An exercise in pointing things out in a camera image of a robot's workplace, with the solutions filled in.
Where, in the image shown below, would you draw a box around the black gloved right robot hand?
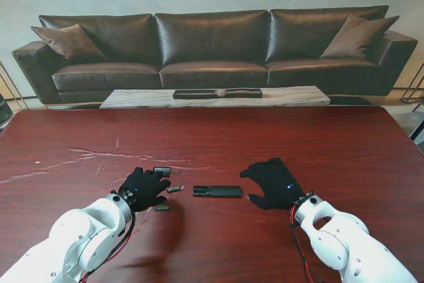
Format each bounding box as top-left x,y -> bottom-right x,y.
239,157 -> 314,211

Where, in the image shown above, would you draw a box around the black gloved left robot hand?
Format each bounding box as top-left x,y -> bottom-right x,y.
117,166 -> 172,213

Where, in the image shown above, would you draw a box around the black battery cover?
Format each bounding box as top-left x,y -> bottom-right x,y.
153,166 -> 174,178

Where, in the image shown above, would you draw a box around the black remote control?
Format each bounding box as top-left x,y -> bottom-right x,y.
192,184 -> 243,199

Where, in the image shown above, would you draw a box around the white marble coffee table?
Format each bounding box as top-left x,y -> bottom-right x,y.
99,85 -> 331,110

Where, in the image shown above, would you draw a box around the black rectangular tray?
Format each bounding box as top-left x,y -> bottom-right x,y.
173,87 -> 264,100

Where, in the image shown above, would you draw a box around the black leather seat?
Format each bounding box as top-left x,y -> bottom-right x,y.
0,92 -> 15,129

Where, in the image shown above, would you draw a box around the dark brown leather sofa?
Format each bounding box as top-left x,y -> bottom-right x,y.
11,5 -> 419,105

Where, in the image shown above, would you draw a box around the brown sofa cushion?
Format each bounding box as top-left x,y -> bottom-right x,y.
30,24 -> 109,62
319,14 -> 401,60

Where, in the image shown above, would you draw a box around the red black left arm cables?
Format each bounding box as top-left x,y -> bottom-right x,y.
79,211 -> 136,283

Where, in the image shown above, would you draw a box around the red black arm cables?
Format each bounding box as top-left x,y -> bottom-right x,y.
79,211 -> 136,283
290,206 -> 324,283

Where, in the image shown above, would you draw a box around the red black right arm cables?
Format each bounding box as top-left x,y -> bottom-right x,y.
290,206 -> 324,283

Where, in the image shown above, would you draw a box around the thin metal side table frame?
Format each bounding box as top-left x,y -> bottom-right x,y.
392,62 -> 424,104
0,60 -> 34,111

